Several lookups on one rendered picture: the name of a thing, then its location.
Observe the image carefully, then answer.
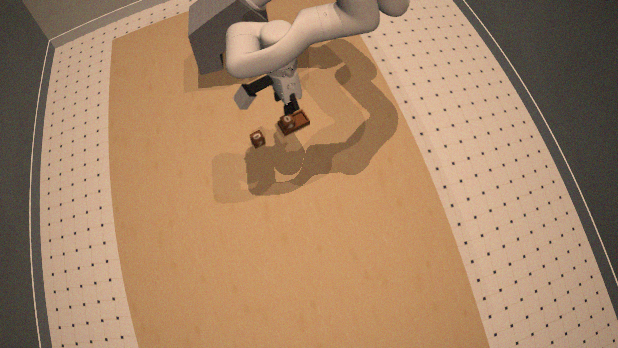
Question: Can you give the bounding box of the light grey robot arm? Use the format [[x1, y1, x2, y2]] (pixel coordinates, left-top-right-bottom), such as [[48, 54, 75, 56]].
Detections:
[[225, 0, 410, 110]]

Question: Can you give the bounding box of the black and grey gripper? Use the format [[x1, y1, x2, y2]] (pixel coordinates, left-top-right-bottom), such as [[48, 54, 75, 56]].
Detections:
[[267, 67, 302, 116]]

